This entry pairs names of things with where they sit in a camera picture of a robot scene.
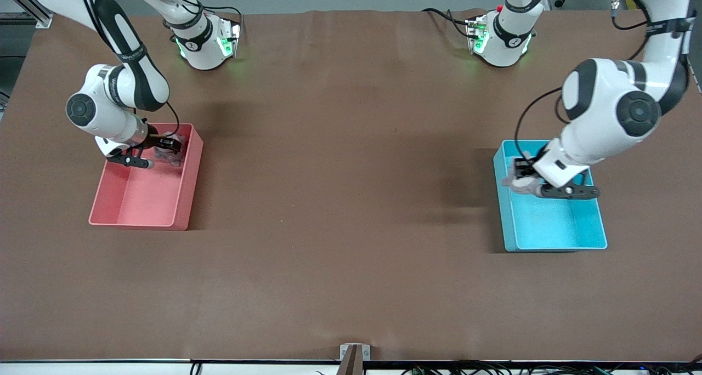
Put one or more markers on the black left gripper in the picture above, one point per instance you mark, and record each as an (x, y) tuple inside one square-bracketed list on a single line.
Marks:
[(525, 168)]

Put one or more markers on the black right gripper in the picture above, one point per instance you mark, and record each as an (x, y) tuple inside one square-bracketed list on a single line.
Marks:
[(159, 142)]

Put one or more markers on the grey Totoro plush toy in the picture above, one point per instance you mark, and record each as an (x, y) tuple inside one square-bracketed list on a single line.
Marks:
[(521, 186), (167, 157)]

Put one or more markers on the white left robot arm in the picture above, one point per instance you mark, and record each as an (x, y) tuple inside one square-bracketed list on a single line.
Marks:
[(603, 101)]

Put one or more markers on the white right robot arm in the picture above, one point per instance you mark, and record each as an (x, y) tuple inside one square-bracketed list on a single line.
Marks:
[(137, 84)]

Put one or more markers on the blue plastic box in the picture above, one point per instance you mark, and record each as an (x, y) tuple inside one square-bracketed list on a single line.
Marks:
[(548, 232)]

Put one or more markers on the pink plastic box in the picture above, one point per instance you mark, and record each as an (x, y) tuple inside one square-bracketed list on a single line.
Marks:
[(142, 210)]

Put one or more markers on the aluminium frame post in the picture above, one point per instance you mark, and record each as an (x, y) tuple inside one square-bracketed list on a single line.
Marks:
[(39, 20)]

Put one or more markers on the grey metal bracket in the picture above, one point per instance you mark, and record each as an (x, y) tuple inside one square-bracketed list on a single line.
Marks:
[(366, 353)]

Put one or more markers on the dark brown post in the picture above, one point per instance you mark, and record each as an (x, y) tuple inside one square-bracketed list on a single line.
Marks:
[(351, 365)]

